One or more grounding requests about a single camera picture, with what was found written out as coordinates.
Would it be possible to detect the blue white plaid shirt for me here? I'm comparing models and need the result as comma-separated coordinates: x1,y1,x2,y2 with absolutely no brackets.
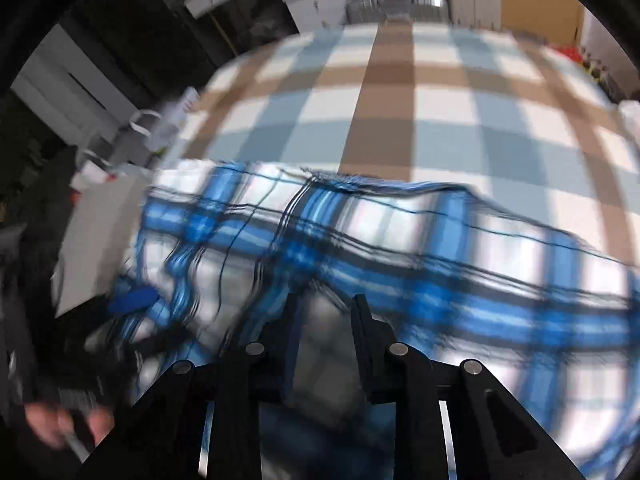
110,160,639,479

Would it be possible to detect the person's left hand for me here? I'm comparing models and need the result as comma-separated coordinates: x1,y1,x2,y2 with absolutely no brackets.
24,402,115,450

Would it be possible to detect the white shopping bag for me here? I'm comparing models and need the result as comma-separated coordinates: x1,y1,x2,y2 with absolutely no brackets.
108,87,200,168

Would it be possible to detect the checkered bed blanket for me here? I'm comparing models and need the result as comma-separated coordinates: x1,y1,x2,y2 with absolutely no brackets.
168,23,639,264

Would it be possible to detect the wooden door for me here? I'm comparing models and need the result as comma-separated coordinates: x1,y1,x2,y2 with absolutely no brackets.
501,0,584,46

